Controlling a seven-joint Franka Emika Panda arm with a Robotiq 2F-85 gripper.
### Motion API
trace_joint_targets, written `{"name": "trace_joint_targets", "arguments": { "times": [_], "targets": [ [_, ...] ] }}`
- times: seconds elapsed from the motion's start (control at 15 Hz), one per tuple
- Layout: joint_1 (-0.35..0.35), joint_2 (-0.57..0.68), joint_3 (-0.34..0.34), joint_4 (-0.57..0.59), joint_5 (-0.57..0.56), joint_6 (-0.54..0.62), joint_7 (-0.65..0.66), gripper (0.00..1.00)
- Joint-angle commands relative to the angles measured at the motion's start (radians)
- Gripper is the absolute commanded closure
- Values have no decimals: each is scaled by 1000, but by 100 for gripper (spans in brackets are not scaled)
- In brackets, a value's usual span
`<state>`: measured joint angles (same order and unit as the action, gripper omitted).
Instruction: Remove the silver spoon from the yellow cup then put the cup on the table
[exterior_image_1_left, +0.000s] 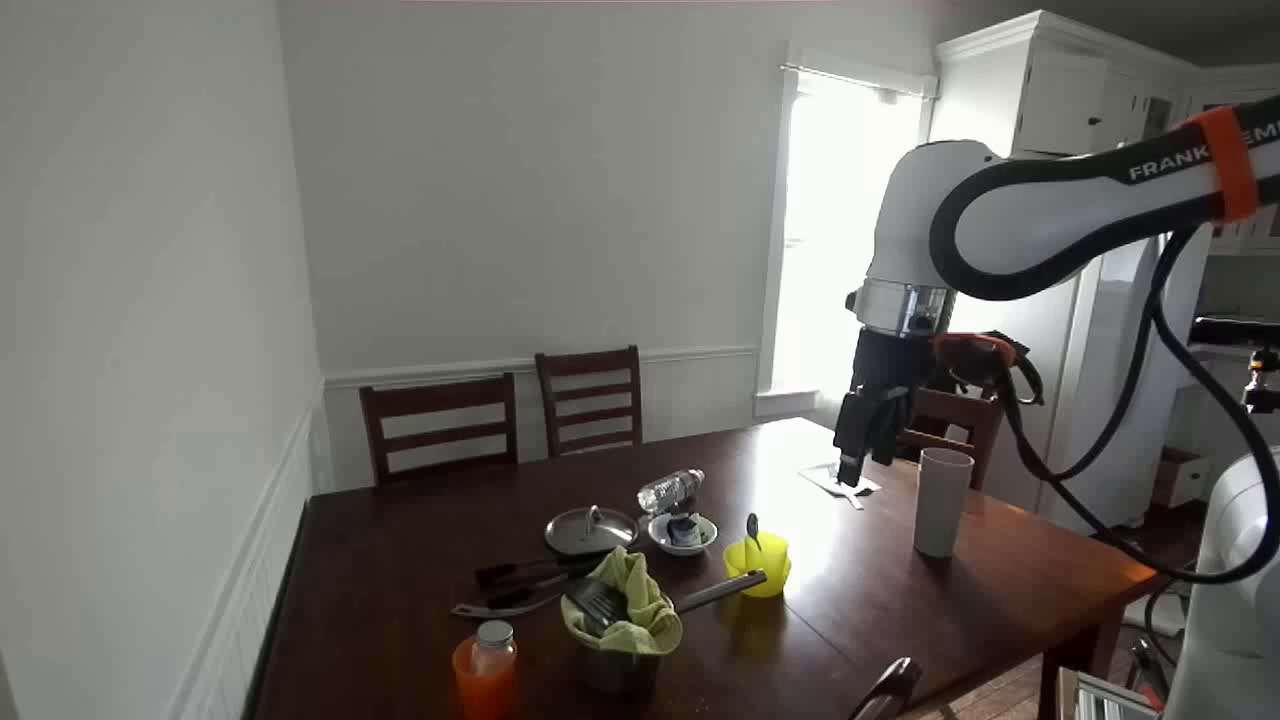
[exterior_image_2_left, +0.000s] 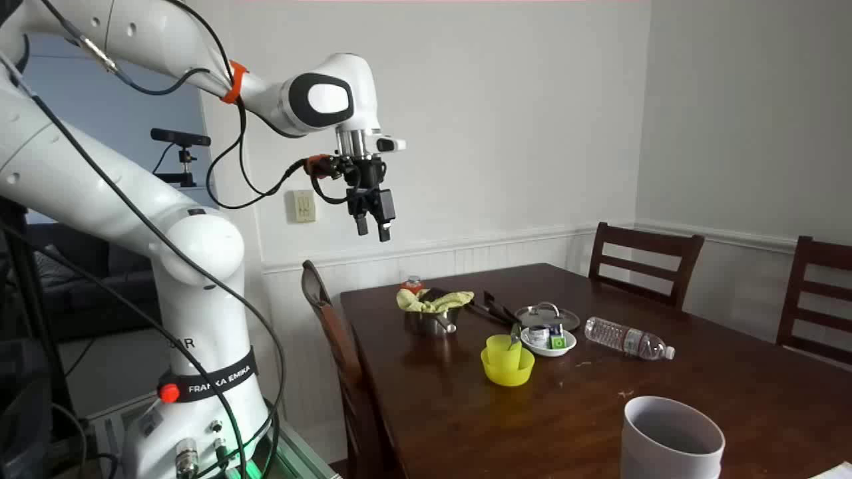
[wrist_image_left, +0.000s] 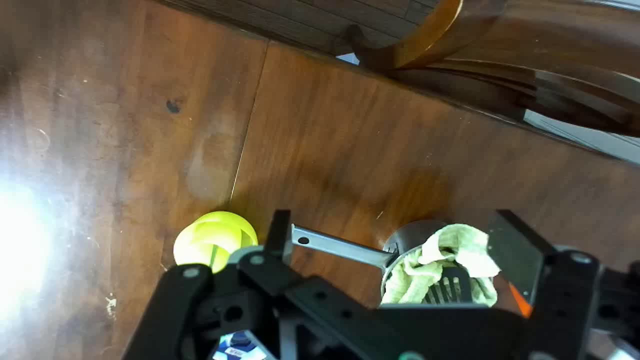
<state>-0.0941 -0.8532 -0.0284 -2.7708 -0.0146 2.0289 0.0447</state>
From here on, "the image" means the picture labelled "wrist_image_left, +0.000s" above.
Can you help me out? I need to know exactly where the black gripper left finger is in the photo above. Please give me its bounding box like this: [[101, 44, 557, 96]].
[[264, 211, 293, 263]]

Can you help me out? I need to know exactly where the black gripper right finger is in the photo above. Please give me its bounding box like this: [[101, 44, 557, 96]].
[[491, 211, 557, 308]]

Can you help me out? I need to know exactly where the yellow plastic cup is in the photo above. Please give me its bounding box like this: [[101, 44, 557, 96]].
[[173, 211, 259, 273]]

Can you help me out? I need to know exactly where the black slotted spatula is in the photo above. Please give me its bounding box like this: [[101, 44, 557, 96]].
[[425, 267, 472, 305]]

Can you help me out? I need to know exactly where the white bowl with packets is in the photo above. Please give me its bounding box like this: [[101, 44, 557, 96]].
[[211, 333, 277, 360]]

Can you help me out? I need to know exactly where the pale green cloth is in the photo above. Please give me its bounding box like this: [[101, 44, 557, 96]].
[[382, 224, 500, 306]]

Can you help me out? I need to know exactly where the wooden chair near robot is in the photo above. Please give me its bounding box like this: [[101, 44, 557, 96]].
[[344, 0, 640, 136]]

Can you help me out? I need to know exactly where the steel pot with handle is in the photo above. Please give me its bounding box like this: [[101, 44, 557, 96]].
[[291, 220, 442, 290]]

